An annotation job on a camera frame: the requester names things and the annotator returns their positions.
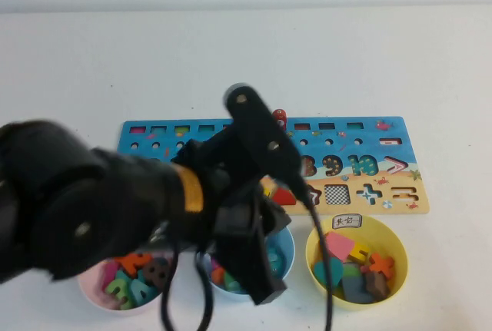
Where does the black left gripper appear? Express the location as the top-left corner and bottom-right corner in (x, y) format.
(201, 164), (291, 306)

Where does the pink wooden trapezoid piece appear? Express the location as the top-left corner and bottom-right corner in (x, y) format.
(324, 232), (355, 262)

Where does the blue plastic bowl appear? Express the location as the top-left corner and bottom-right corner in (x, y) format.
(195, 227), (296, 303)

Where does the red wooden triangle piece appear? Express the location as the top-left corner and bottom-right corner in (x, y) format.
(274, 187), (298, 207)

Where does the teal wooden heart piece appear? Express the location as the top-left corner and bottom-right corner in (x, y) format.
(313, 260), (344, 288)

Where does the paper label on yellow bowl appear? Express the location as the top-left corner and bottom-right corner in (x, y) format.
(331, 213), (364, 229)

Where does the slate blue wooden piece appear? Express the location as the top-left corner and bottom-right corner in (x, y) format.
(341, 275), (376, 303)

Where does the brown wooden shape piece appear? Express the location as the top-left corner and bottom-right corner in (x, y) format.
(364, 271), (391, 301)

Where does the colourful wooden puzzle board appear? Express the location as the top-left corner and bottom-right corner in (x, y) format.
(121, 115), (431, 216)

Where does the yellow plastic bowl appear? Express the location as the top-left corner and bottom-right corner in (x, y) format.
(305, 213), (410, 312)

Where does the pink wooden number piece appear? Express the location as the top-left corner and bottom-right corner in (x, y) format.
(101, 261), (120, 293)

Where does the pink plastic bowl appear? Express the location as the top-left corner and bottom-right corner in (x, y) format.
(78, 253), (171, 315)

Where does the teal wooden fish with number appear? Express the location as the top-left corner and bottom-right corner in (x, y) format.
(264, 244), (286, 275)

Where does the green wooden fish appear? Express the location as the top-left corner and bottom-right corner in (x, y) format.
(224, 271), (247, 293)

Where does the yellow wooden equals sign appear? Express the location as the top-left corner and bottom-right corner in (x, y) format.
(347, 242), (373, 265)

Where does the brown wooden number eight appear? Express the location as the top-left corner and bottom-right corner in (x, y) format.
(144, 257), (173, 286)

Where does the orange wooden plus sign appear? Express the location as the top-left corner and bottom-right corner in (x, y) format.
(368, 253), (396, 280)

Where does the red wooden fish seven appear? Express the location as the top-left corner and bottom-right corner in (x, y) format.
(271, 109), (288, 131)

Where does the orange wooden number ten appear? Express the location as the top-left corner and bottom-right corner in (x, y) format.
(115, 253), (154, 276)

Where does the teal wooden number four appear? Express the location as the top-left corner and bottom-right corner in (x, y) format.
(128, 276), (155, 307)

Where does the green wooden number three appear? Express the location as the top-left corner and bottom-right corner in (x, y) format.
(105, 279), (134, 309)

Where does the black camera cable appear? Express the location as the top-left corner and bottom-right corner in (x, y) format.
(194, 176), (336, 331)

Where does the orange velcro strap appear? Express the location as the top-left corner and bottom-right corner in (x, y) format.
(178, 167), (205, 213)

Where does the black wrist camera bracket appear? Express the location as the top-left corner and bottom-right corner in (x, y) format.
(171, 126), (240, 170)

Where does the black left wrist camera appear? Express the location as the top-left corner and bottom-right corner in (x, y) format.
(221, 82), (304, 188)

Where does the black hanging cable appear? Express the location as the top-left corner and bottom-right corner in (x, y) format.
(158, 237), (181, 331)

